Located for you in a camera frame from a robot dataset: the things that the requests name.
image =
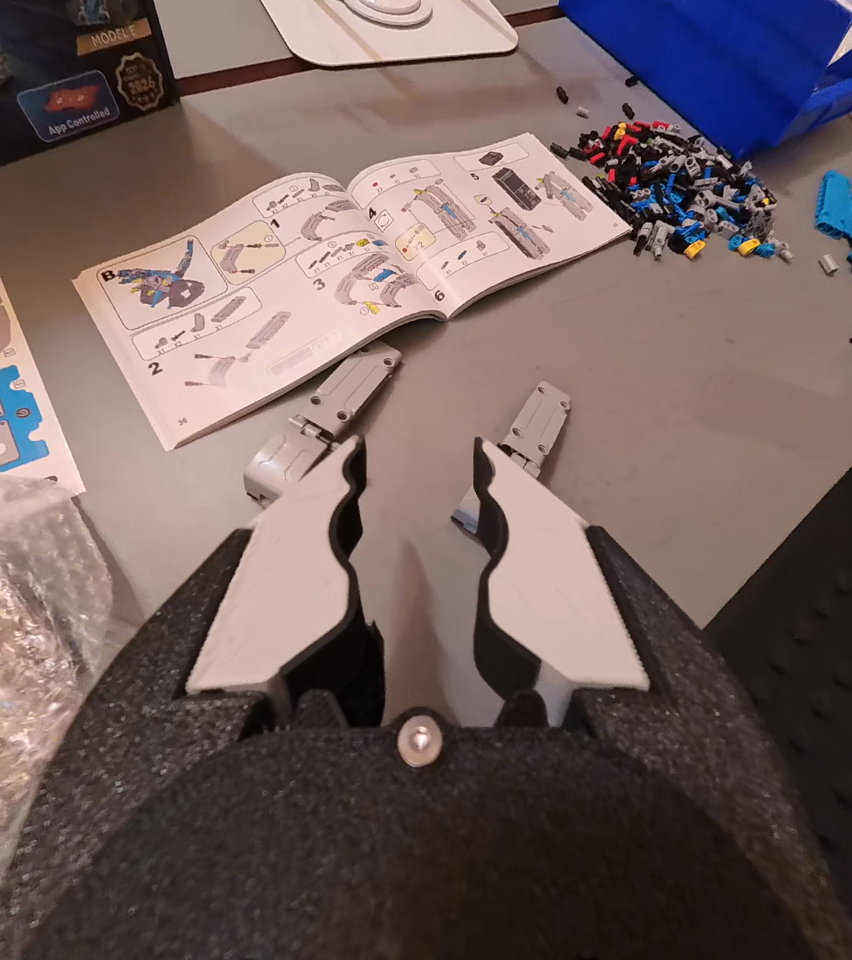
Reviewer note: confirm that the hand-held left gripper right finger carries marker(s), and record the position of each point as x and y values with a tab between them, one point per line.
561	592

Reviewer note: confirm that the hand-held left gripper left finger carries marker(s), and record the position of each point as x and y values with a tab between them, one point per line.
283	592

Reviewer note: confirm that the grey brick frame piece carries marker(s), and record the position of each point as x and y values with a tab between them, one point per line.
542	420

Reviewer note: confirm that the pile of small brick parts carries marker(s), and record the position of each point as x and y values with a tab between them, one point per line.
666	187

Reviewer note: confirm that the grey desk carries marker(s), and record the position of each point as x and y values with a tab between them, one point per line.
658	390

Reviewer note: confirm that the grey brick panel assembly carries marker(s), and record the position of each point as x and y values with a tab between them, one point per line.
351	382

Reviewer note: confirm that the black perforated panel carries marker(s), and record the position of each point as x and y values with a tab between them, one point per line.
808	637

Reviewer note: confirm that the crumpled clear plastic bag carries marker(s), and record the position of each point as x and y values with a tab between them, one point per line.
6	637

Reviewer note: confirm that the blue sticker sheet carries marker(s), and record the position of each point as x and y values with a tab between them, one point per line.
13	420

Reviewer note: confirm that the open instruction booklet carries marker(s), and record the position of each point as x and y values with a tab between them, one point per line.
321	247

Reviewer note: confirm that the dark blue toy box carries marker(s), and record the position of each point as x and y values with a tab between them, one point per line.
58	97

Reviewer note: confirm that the blue plastic bin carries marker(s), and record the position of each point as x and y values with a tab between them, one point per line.
696	60

